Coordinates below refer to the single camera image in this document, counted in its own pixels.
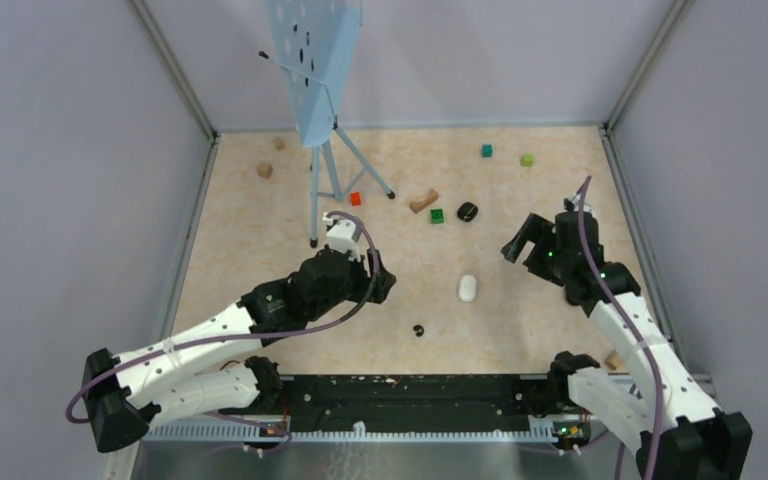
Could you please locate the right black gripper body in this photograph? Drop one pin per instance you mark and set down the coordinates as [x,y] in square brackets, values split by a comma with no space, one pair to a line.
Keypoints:
[541,260]

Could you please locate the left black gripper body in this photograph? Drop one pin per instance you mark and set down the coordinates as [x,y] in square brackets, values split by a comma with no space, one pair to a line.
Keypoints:
[362,287]

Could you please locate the white charging case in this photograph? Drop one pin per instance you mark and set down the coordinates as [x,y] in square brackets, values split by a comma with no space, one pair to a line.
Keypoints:
[467,288]

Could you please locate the black earbud charging case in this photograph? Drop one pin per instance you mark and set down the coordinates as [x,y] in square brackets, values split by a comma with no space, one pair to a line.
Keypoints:
[467,212]

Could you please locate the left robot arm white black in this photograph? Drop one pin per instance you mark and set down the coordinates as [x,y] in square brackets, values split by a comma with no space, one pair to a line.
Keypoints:
[215,365]

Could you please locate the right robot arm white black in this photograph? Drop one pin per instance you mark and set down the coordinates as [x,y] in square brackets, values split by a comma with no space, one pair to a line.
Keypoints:
[622,331]

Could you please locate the green lego brick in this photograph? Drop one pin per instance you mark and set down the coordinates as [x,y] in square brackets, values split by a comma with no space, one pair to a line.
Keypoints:
[436,216]

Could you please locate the lime green cube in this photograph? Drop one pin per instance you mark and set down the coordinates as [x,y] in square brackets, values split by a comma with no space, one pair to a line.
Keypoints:
[527,160]

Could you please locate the wooden cube near stand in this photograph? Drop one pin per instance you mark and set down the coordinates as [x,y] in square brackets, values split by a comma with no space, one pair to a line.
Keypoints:
[264,170]

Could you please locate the light blue music stand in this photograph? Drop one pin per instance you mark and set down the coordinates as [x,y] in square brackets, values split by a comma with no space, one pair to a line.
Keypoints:
[314,43]

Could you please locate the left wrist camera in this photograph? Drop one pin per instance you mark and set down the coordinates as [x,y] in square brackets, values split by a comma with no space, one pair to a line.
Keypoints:
[343,232]

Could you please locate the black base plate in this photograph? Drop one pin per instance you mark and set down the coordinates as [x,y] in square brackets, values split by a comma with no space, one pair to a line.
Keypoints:
[412,403]

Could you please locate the aluminium rail frame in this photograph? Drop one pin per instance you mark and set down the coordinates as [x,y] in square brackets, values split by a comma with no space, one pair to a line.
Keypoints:
[692,438]

